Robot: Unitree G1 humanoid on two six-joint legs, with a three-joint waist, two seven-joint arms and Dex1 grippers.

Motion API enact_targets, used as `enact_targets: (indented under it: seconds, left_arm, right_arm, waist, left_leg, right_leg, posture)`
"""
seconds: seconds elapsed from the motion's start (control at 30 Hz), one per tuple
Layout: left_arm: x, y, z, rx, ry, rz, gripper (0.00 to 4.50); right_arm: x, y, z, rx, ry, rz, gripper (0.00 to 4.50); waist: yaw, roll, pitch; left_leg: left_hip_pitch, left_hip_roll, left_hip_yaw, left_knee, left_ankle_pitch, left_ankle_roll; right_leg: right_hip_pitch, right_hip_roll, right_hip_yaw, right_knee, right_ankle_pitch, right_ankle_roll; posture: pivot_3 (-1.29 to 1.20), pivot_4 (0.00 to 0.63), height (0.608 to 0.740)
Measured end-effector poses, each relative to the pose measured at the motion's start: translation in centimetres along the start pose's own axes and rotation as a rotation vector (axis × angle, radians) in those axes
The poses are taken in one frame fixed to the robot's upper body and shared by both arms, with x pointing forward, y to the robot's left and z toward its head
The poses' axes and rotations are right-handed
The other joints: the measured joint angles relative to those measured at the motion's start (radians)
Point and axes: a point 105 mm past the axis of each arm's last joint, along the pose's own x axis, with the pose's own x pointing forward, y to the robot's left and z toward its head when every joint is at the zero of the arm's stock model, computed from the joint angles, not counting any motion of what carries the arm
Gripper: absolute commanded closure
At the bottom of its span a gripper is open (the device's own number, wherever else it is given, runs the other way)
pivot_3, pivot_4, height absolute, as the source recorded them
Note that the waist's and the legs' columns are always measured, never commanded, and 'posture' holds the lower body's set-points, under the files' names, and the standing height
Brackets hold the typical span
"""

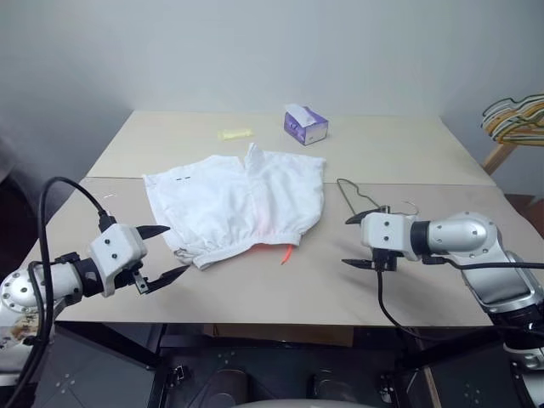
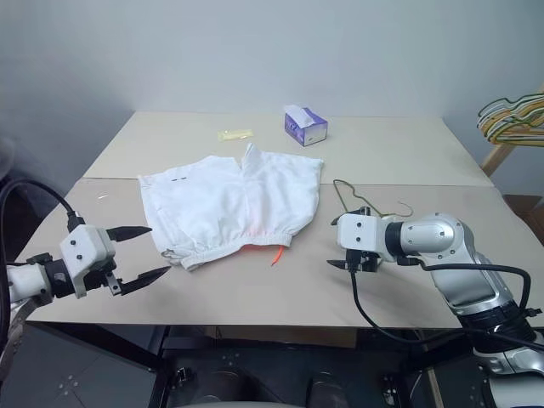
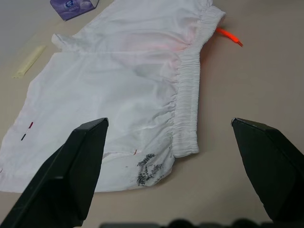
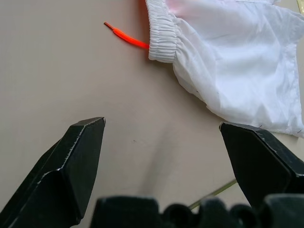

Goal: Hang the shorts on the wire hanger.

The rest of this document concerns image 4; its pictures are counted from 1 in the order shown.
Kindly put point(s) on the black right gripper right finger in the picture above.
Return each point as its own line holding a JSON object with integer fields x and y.
{"x": 259, "y": 164}

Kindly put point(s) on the white garment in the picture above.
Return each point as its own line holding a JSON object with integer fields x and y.
{"x": 237, "y": 59}

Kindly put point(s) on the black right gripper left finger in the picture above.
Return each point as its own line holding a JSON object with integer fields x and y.
{"x": 59, "y": 178}

